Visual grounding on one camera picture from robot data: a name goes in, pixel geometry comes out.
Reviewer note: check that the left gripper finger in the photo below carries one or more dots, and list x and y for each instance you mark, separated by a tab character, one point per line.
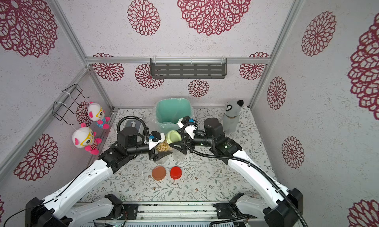
165	155
158	135

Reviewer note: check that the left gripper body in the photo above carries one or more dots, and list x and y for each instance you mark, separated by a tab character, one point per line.
152	153

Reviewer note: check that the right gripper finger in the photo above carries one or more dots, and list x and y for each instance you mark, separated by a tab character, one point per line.
179	146
186	133

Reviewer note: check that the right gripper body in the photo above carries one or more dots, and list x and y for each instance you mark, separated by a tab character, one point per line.
186	141

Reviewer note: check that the green jar lid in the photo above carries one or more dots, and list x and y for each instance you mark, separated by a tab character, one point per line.
173	137

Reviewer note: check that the brown jar lid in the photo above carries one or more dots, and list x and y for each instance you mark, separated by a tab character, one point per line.
159	173

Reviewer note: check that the red jar lid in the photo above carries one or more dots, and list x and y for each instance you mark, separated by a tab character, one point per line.
175	172

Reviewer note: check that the red lidded peanut jar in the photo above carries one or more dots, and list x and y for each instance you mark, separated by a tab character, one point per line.
178	156

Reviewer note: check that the green lidded peanut jar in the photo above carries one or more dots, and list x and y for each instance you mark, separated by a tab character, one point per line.
163	147

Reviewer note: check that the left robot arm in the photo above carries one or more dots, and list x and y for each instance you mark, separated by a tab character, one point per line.
130	143

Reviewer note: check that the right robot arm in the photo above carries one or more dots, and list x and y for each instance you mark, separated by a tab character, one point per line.
232	154

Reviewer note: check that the green trash bin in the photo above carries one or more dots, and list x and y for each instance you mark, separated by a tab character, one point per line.
171	113

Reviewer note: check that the grey plush dog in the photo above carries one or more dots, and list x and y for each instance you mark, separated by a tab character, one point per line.
231	115

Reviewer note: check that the upper pink white plush doll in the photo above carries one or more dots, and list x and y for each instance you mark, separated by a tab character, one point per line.
97	114

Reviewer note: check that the pink white plush doll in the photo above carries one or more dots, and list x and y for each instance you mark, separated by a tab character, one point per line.
85	138
97	114

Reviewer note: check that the lower pink white plush doll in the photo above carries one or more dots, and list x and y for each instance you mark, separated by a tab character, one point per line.
85	138

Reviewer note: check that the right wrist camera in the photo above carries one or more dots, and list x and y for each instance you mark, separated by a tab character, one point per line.
187	122

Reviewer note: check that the aluminium rail frame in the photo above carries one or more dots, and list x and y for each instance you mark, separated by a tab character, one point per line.
177	212

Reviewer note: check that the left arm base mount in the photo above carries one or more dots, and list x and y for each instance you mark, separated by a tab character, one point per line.
124	210

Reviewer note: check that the grey wall shelf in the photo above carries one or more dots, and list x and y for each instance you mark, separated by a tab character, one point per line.
188	69

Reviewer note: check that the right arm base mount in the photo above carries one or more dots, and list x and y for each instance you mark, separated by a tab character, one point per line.
229	210

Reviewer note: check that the black wire basket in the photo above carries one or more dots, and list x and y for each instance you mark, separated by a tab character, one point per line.
71	97

